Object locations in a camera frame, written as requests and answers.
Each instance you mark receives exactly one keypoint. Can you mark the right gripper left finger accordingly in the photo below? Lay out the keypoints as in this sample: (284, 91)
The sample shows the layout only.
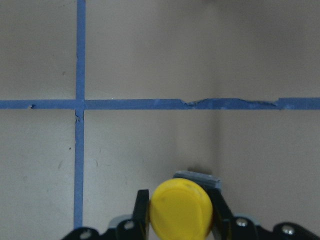
(140, 215)

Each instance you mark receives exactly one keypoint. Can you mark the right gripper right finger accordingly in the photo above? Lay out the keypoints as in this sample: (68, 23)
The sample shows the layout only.
(223, 220)

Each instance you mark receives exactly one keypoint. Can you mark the yellow push button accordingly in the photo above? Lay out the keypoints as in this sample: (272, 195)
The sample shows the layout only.
(180, 208)

